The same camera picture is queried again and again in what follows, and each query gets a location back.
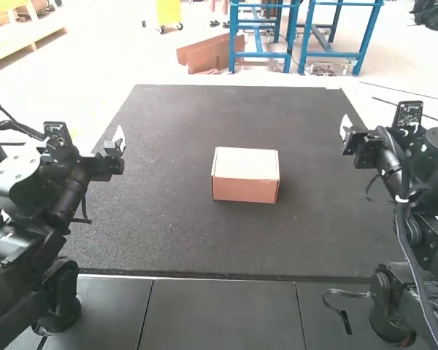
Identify blue frame workbench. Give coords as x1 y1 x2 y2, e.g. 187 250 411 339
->
228 0 301 74
297 0 385 77

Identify person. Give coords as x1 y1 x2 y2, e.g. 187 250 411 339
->
208 0 231 30

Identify black cable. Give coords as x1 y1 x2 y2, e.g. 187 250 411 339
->
364 171 401 206
0 120 47 141
322 287 374 315

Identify brown board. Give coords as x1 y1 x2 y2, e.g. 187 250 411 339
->
175 33 247 75

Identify cardboard box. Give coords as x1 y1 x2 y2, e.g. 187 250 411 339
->
210 146 281 205

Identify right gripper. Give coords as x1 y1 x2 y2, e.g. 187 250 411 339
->
339 114 385 170

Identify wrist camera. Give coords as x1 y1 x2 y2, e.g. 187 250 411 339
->
393 100 424 129
42 121 76 151

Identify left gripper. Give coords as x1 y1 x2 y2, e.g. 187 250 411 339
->
80 124 126 182

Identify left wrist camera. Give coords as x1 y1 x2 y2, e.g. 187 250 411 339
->
42 121 76 151

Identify black mat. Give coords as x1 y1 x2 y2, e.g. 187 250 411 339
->
58 84 406 282

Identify black bags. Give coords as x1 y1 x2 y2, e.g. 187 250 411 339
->
410 0 438 32

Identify dark base panel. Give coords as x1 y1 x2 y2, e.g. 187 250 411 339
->
138 279 308 350
295 282 417 350
14 275 154 350

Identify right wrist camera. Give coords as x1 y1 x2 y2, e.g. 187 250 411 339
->
393 100 424 129

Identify pale wooden platform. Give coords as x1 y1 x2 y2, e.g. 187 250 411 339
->
0 0 69 77

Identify yellow wheeled cart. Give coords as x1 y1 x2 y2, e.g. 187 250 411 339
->
142 0 185 35

